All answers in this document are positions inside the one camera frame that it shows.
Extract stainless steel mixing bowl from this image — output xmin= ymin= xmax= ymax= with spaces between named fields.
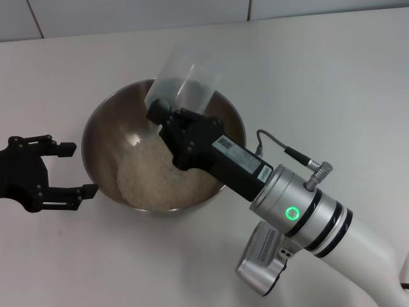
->
xmin=81 ymin=78 xmax=247 ymax=214

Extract right gripper cable with plug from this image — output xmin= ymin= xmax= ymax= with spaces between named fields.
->
xmin=255 ymin=129 xmax=333 ymax=190

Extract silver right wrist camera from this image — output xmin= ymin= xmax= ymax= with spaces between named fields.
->
xmin=235 ymin=220 xmax=295 ymax=297

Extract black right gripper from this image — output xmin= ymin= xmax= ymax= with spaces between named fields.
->
xmin=146 ymin=100 xmax=274 ymax=202

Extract clear plastic measuring cup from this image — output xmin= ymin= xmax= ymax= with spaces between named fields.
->
xmin=145 ymin=49 xmax=225 ymax=124

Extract white rice grains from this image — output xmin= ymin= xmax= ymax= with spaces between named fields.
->
xmin=116 ymin=129 xmax=221 ymax=210

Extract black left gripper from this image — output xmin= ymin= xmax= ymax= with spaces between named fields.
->
xmin=0 ymin=134 xmax=99 ymax=214

